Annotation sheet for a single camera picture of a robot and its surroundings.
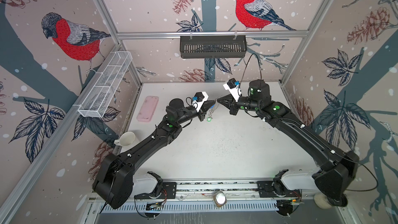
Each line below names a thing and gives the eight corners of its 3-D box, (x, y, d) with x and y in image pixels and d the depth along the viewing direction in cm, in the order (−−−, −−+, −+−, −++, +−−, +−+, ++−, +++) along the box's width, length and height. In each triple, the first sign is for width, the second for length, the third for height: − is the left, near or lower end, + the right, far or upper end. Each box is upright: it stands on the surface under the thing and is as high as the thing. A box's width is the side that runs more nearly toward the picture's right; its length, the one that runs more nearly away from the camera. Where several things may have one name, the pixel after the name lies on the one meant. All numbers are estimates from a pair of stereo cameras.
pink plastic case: (138, 122, 101) (136, 119, 99) (145, 99, 114) (144, 96, 112) (153, 122, 101) (151, 119, 98) (158, 99, 114) (157, 96, 112)
